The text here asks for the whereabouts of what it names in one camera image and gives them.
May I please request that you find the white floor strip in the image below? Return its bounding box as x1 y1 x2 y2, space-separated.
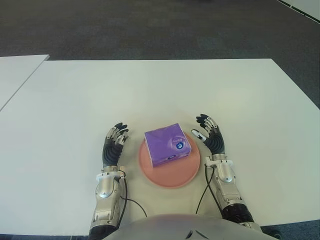
277 0 320 21

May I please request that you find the pink round plate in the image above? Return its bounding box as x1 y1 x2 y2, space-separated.
138 133 201 189

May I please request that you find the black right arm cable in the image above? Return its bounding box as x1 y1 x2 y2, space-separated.
195 166 216 215

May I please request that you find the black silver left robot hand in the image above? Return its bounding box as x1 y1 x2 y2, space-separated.
101 122 132 168

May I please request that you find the purple tissue paper pack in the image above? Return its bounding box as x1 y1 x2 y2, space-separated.
144 122 193 168

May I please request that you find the grey robot torso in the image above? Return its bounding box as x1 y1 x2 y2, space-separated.
102 213 261 240

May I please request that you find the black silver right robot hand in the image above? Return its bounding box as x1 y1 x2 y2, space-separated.
191 113 229 157

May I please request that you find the white neighbouring table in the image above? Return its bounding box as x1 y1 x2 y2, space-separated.
0 54 50 112

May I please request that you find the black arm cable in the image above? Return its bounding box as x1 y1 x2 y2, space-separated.
118 169 148 217
195 166 216 215

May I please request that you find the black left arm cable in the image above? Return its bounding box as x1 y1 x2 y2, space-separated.
118 169 148 217

